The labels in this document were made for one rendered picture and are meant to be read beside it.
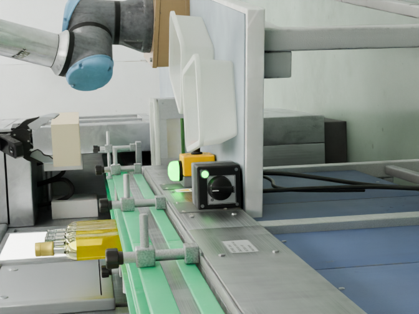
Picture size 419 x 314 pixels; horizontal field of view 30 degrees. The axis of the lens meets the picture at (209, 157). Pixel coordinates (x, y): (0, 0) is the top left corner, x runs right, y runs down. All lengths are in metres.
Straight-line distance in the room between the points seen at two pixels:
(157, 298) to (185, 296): 0.04
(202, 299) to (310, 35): 0.65
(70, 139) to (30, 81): 3.56
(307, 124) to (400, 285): 2.14
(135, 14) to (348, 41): 0.77
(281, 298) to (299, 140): 2.25
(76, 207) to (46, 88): 2.68
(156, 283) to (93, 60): 1.02
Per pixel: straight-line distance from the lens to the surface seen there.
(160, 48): 2.06
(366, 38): 1.47
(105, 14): 2.07
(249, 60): 1.37
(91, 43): 1.98
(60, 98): 5.73
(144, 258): 1.09
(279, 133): 3.07
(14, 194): 3.02
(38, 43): 1.96
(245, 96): 1.39
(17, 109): 5.75
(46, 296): 1.98
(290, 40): 1.43
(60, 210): 3.14
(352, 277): 1.03
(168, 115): 2.18
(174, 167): 1.71
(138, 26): 2.07
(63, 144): 2.20
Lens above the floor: 1.03
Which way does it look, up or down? 9 degrees down
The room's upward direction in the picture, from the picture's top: 93 degrees counter-clockwise
